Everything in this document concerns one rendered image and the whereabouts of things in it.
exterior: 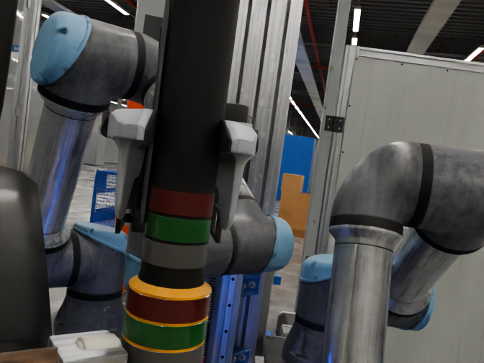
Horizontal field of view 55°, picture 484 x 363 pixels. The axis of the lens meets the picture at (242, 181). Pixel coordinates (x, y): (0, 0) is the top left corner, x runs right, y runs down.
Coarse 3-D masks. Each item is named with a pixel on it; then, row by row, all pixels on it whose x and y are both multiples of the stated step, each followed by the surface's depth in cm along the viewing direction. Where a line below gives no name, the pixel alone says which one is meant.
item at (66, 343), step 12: (60, 336) 22; (72, 336) 23; (60, 348) 21; (72, 348) 21; (108, 348) 22; (120, 348) 22; (60, 360) 20; (72, 360) 20; (84, 360) 20; (96, 360) 21; (108, 360) 21; (120, 360) 21
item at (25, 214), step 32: (0, 192) 32; (32, 192) 35; (0, 224) 30; (32, 224) 32; (0, 256) 28; (32, 256) 30; (0, 288) 27; (32, 288) 28; (0, 320) 26; (32, 320) 27; (0, 352) 24
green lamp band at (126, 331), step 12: (132, 324) 23; (144, 324) 22; (204, 324) 24; (132, 336) 23; (144, 336) 22; (156, 336) 22; (168, 336) 22; (180, 336) 22; (192, 336) 23; (204, 336) 24; (156, 348) 22; (168, 348) 22; (180, 348) 22
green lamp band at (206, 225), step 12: (156, 216) 23; (156, 228) 23; (168, 228) 22; (180, 228) 22; (192, 228) 23; (204, 228) 23; (168, 240) 22; (180, 240) 22; (192, 240) 23; (204, 240) 23
